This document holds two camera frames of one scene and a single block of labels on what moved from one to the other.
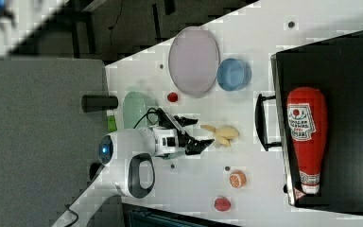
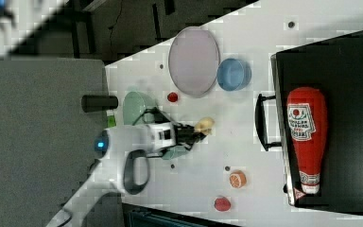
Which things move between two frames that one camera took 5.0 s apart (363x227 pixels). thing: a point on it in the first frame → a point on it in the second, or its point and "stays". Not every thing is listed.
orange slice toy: [237, 179] stays
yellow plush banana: [224, 134] → [204, 125]
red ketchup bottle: [307, 113] stays
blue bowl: [233, 74] stays
